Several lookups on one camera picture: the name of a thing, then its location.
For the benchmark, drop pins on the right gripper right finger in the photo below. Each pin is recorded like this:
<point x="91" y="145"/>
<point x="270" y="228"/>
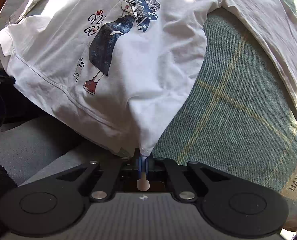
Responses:
<point x="166" y="171"/>

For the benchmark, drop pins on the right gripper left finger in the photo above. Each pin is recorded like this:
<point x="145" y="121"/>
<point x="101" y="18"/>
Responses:
<point x="115" y="175"/>

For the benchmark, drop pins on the white printed t-shirt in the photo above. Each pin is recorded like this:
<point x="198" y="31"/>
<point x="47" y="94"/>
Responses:
<point x="128" y="55"/>

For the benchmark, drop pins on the green plaid bed blanket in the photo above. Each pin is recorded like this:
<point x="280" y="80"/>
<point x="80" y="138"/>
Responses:
<point x="238" y="109"/>

